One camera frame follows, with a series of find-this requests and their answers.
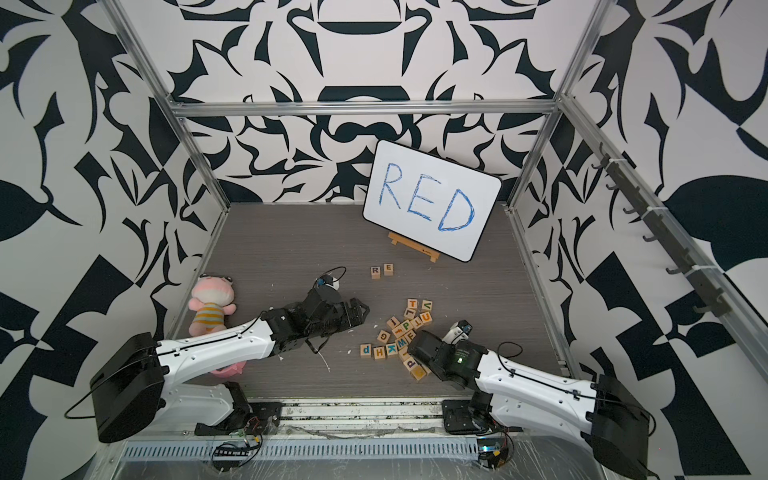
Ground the aluminium frame crossbar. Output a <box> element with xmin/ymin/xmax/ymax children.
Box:
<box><xmin>170</xmin><ymin>99</ymin><xmax>555</xmax><ymax>118</ymax></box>

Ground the white perforated cable duct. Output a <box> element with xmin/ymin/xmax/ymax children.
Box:
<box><xmin>122</xmin><ymin>437</ymin><xmax>479</xmax><ymax>462</ymax></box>

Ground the yellow faced wooden block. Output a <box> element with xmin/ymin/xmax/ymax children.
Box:
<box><xmin>410</xmin><ymin>366</ymin><xmax>427</xmax><ymax>381</ymax></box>

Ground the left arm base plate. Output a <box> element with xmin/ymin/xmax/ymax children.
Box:
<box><xmin>194</xmin><ymin>402</ymin><xmax>284</xmax><ymax>437</ymax></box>

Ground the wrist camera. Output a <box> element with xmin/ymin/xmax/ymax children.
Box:
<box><xmin>315</xmin><ymin>273</ymin><xmax>340</xmax><ymax>290</ymax></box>
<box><xmin>442</xmin><ymin>320</ymin><xmax>473</xmax><ymax>345</ymax></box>

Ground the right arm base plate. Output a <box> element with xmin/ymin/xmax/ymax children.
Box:
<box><xmin>441</xmin><ymin>399</ymin><xmax>496</xmax><ymax>435</ymax></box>

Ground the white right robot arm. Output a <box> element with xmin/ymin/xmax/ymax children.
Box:
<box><xmin>408</xmin><ymin>330</ymin><xmax>655</xmax><ymax>479</ymax></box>

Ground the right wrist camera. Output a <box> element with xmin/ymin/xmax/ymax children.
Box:
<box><xmin>442</xmin><ymin>320</ymin><xmax>473</xmax><ymax>345</ymax></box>

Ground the left circuit board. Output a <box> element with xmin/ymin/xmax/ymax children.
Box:
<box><xmin>209</xmin><ymin>442</ymin><xmax>262</xmax><ymax>472</ymax></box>

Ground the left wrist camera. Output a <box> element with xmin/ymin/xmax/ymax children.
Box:
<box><xmin>315</xmin><ymin>273</ymin><xmax>340</xmax><ymax>290</ymax></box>

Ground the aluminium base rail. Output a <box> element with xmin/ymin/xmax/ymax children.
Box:
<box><xmin>266</xmin><ymin>397</ymin><xmax>447</xmax><ymax>439</ymax></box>

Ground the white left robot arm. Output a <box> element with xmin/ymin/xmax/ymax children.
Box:
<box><xmin>90</xmin><ymin>284</ymin><xmax>370</xmax><ymax>444</ymax></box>

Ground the right circuit board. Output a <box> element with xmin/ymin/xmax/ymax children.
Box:
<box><xmin>477</xmin><ymin>435</ymin><xmax>513</xmax><ymax>470</ymax></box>

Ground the white whiteboard with RED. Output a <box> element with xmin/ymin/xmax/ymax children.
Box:
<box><xmin>363</xmin><ymin>141</ymin><xmax>502</xmax><ymax>263</ymax></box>

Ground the circuit board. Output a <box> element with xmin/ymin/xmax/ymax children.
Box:
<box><xmin>209</xmin><ymin>442</ymin><xmax>262</xmax><ymax>472</ymax></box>
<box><xmin>477</xmin><ymin>435</ymin><xmax>513</xmax><ymax>470</ymax></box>

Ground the black hook rack rail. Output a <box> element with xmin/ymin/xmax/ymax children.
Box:
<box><xmin>593</xmin><ymin>143</ymin><xmax>733</xmax><ymax>318</ymax></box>

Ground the small wooden easel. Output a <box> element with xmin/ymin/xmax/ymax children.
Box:
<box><xmin>388</xmin><ymin>232</ymin><xmax>440</xmax><ymax>263</ymax></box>

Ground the pink plush toy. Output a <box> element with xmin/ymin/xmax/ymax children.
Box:
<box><xmin>188</xmin><ymin>275</ymin><xmax>237</xmax><ymax>337</ymax></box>

